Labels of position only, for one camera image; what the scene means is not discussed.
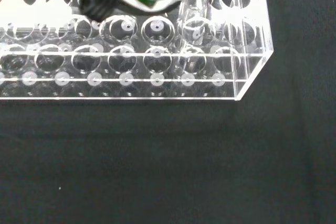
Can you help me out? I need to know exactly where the black bench cloth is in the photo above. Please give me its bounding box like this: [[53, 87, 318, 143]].
[[0, 0, 336, 224]]

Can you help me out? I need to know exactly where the clear plastic test tube rack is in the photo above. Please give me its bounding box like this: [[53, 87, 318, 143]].
[[0, 0, 275, 102]]

